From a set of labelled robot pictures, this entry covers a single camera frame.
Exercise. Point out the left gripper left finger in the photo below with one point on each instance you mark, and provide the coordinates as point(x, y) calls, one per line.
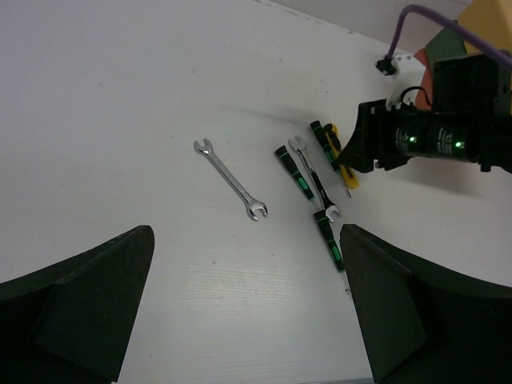
point(71, 322)

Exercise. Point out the green drawer box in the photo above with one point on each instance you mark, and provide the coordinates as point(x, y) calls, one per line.
point(444, 45)

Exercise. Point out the yellow utility knife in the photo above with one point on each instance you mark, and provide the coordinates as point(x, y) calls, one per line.
point(348, 176)

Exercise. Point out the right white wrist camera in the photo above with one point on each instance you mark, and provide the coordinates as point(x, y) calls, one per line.
point(405, 71)

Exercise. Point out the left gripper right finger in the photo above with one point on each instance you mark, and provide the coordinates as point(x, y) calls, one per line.
point(422, 322)

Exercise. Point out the green black screwdriver far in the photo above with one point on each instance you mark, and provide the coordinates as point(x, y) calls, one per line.
point(320, 135)

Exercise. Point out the green black screwdriver left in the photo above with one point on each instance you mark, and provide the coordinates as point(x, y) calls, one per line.
point(291, 167)

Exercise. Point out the yellow drawer box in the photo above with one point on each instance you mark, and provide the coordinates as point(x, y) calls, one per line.
point(490, 20)

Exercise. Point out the silver open-end wrench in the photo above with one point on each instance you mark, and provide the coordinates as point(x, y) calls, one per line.
point(254, 207)

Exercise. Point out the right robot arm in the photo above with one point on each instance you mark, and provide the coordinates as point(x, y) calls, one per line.
point(469, 121)

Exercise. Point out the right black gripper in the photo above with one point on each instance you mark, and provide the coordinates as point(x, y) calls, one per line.
point(385, 139)

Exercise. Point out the silver combination wrench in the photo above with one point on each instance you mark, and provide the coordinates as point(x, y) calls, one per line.
point(331, 210)

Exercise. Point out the green black screwdriver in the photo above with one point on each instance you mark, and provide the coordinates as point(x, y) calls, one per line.
point(291, 167)
point(320, 135)
point(325, 230)

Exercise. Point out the red drawer box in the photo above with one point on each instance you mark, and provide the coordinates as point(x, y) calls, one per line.
point(424, 96)

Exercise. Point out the green black screwdriver near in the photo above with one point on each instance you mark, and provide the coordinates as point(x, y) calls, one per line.
point(325, 230)

